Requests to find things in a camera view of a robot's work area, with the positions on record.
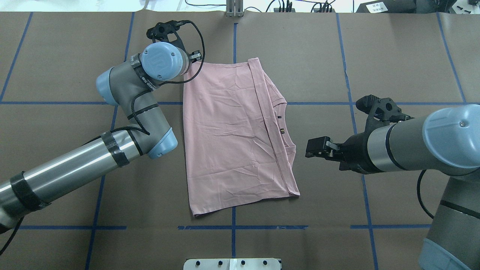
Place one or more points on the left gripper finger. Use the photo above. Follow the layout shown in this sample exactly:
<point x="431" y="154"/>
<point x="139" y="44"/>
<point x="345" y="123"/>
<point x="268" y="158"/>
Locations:
<point x="196" y="55"/>
<point x="194" y="59"/>

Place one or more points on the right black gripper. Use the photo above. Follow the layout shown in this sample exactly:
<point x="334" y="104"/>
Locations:
<point x="354" y="153"/>

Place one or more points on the pink snoopy t-shirt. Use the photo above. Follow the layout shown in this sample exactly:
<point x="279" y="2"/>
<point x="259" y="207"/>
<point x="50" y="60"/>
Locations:
<point x="237" y="145"/>

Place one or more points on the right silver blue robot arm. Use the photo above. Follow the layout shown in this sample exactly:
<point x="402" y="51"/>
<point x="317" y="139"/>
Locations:
<point x="447" y="141"/>

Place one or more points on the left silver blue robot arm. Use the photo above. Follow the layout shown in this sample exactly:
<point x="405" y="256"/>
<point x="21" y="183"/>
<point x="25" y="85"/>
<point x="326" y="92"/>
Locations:
<point x="130" y="86"/>

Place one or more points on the white mounting pillar with base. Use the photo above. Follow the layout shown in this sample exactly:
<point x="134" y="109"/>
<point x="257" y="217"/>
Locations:
<point x="233" y="264"/>

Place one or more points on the black box with label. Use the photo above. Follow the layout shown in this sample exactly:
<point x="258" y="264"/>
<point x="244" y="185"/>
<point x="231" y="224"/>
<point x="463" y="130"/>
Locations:
<point x="405" y="6"/>

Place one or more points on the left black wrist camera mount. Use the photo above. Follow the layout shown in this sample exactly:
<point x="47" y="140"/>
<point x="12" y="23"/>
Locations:
<point x="167" y="32"/>

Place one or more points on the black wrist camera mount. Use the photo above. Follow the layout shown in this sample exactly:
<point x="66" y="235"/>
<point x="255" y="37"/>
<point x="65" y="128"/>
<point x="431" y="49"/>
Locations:
<point x="167" y="32"/>
<point x="380" y="108"/>

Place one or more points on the aluminium frame post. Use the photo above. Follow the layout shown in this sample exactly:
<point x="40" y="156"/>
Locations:
<point x="235" y="8"/>

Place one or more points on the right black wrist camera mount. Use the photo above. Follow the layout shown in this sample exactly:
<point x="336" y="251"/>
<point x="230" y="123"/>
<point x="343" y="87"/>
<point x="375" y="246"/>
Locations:
<point x="380" y="108"/>

